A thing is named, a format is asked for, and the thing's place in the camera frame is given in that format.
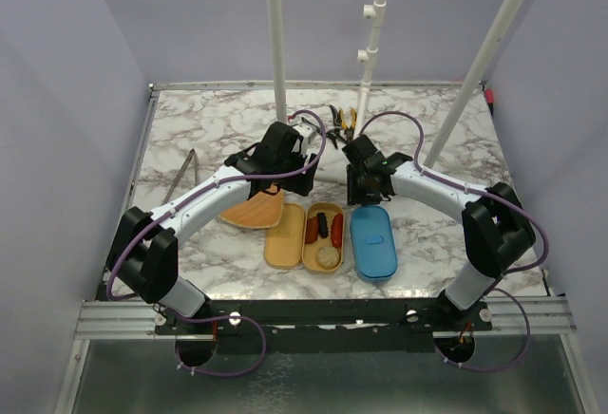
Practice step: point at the blue lunch box base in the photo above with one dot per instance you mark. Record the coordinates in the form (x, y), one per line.
(375, 279)

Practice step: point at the aluminium table frame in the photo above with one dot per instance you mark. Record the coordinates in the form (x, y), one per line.
(530, 362)

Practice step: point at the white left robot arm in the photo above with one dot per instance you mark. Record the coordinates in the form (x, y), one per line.
(144, 253)

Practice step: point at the beige lunch box lid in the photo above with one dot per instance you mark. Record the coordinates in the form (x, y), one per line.
(283, 244)

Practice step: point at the red clamp at table corner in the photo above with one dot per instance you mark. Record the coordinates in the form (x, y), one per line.
(489, 98)

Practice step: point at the yellow handled pliers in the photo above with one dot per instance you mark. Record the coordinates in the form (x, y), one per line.
(348, 122)

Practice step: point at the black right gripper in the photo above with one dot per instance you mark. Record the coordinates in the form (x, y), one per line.
(354, 196)

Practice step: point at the black sea cucumber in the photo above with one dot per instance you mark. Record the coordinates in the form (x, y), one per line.
(323, 227)

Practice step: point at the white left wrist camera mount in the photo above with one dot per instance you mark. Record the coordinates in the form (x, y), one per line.
(307, 132)

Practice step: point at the red sausage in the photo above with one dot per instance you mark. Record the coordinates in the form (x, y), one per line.
(337, 230)

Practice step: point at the blue lunch box lid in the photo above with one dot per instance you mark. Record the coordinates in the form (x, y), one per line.
(373, 246)

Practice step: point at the woven bamboo basket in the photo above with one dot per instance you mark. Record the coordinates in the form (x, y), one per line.
(261, 211)

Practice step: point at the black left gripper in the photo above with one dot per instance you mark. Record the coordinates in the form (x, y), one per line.
(299, 184)

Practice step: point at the beige lunch box base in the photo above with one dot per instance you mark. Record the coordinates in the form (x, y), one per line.
(309, 251)

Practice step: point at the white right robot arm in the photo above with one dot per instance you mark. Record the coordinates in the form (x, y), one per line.
(496, 231)

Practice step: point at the black pruning shears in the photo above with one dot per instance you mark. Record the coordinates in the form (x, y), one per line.
(341, 131)

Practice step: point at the brown sausage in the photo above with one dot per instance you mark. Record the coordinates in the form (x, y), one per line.
(312, 229)

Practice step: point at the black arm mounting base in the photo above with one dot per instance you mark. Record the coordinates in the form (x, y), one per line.
(260, 327)

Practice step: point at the white steamed bun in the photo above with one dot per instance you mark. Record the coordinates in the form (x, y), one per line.
(328, 257)

